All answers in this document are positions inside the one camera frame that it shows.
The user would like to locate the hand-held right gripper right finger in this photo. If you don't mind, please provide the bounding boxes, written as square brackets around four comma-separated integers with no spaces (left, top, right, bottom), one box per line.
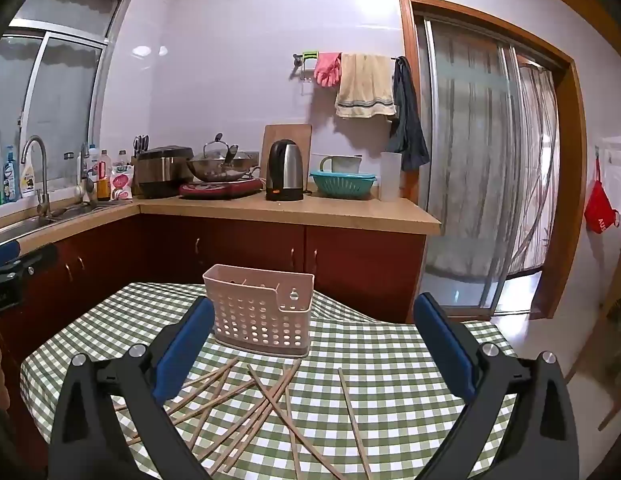
[413,292,581,480]

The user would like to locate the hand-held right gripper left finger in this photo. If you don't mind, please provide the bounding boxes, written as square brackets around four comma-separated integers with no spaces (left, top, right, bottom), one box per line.
[48,296,216,480]

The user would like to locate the beige perforated plastic basket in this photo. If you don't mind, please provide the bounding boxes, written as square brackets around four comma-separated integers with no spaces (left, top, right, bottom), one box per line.
[203,264,315,359]

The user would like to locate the set of wooden chopsticks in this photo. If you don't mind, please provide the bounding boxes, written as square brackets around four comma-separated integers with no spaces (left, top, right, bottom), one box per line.
[115,357,376,480]

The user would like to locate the steel kitchen sink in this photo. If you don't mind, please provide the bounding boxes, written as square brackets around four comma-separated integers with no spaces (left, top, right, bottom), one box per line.
[0,200,121,251]

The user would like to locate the green checked tablecloth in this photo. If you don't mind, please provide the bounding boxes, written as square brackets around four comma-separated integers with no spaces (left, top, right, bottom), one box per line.
[20,282,521,480]

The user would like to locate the white spray bottle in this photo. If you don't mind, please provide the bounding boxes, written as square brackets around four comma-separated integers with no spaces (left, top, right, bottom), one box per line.
[19,152,38,198]

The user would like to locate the curved steel faucet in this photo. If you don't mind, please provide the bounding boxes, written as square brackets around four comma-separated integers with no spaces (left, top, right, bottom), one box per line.
[20,135,54,218]

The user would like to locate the cooking oil bottle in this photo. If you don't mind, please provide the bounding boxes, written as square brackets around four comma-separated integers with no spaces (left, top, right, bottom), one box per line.
[96,150,112,201]

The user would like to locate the red kitchen base cabinet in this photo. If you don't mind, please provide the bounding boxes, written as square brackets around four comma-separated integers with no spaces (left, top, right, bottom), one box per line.
[0,212,427,361]

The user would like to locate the pink seasoning packet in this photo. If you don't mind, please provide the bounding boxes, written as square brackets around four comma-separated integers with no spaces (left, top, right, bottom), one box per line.
[110,166,136,201]

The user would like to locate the dark rice cooker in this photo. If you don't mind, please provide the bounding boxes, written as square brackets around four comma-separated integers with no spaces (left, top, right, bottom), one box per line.
[135,146,194,200]

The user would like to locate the red induction cooker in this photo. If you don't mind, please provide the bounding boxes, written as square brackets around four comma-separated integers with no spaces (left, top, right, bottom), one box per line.
[179,177,264,201]

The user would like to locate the beige kitchen counter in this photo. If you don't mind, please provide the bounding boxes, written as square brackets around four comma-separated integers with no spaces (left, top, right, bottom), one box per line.
[0,192,442,256]

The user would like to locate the white translucent container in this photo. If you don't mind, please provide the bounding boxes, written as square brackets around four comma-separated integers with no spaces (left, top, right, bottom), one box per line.
[379,151,402,202]

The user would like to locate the aluminium sliding window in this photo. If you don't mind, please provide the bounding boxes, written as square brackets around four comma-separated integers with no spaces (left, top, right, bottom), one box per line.
[0,0,136,211]

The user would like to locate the steel wok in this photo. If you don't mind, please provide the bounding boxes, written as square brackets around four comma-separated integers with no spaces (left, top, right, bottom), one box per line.
[186,152,261,183]

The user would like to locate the wooden chair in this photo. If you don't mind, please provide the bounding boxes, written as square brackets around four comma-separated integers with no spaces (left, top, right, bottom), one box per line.
[565,240,621,431]

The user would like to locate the sliding glass door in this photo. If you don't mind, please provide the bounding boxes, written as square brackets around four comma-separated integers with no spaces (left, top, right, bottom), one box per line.
[415,15,561,311]

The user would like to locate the teal plastic colander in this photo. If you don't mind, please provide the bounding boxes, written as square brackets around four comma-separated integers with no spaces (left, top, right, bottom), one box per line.
[309,170,379,200]

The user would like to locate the glass pot lid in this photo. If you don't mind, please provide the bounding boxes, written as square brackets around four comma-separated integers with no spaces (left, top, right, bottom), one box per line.
[203,132,238,163]

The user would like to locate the black steel electric kettle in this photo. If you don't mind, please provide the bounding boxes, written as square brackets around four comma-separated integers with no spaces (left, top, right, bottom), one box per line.
[265,139,305,202]

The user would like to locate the red hanging bag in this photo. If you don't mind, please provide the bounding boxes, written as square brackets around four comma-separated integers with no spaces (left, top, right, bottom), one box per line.
[584,157,621,235]

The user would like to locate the dark hanging cloth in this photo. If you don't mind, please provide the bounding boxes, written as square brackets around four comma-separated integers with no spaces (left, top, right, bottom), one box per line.
[389,56,431,172]

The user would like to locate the wooden cutting board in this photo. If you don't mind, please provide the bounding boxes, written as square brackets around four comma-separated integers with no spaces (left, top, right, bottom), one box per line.
[260,124,313,191]

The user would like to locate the beige striped towel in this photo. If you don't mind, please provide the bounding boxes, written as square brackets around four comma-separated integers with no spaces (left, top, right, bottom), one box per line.
[335,52,397,120]

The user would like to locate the pink rubber gloves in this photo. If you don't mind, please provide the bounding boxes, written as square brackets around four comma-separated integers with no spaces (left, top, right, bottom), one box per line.
[313,51,343,87]

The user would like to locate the jug with green handle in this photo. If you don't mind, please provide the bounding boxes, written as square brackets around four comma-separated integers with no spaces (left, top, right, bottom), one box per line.
[319,155,362,175]

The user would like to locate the wooden door frame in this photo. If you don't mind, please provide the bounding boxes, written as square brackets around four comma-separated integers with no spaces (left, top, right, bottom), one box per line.
[398,0,589,321]

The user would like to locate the metal towel rail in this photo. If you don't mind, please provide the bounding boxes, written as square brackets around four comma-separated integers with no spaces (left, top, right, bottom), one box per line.
[290,51,406,68]

